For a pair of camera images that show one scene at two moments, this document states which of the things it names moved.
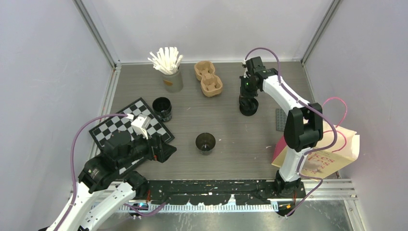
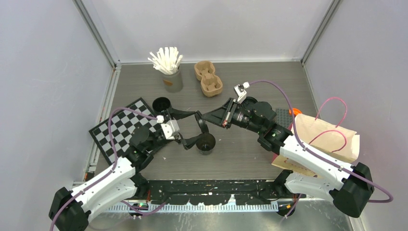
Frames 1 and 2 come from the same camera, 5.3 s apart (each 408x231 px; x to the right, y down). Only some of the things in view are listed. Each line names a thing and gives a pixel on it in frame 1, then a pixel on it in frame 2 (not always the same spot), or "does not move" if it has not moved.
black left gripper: [164, 150] -> [177, 114]
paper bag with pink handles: [323, 163] does not move
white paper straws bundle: [167, 60] does not move
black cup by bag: [162, 107] does not move
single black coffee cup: [205, 142] does not move
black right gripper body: [247, 89] -> [241, 118]
